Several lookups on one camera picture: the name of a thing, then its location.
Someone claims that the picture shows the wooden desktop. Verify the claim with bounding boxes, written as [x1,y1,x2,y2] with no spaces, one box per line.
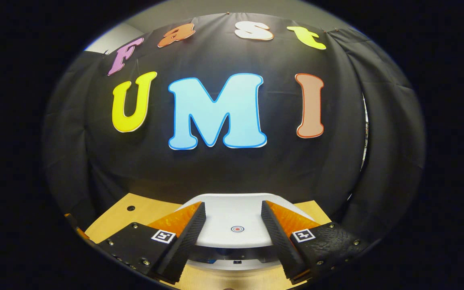
[83,193,333,290]

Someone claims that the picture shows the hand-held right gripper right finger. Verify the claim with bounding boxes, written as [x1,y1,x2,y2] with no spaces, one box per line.
[261,200,371,284]

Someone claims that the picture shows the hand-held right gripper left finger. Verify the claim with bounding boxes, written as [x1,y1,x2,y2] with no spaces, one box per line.
[97,201,207,284]

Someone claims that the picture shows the black backdrop cloth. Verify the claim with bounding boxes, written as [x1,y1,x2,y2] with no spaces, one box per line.
[42,12,426,242]

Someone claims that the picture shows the white desktop garbage bin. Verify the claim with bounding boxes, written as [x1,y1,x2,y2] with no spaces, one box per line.
[174,193,317,278]

